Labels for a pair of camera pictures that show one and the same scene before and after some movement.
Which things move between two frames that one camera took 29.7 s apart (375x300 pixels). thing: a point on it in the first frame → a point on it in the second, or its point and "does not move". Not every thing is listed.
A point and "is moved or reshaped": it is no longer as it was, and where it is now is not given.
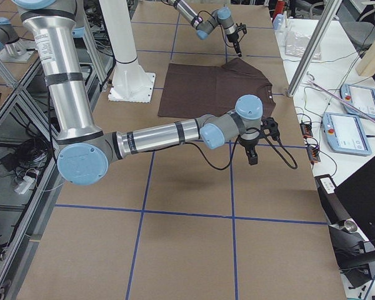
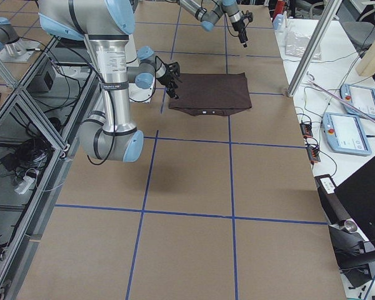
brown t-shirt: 190,91 is moved or reshaped
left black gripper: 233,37 → 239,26
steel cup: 349,225 does not move
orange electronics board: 306,129 does not move
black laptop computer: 364,195 does not move
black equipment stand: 358,258 does not move
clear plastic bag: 295,45 does not move
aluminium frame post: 317,39 does not move
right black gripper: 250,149 → 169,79
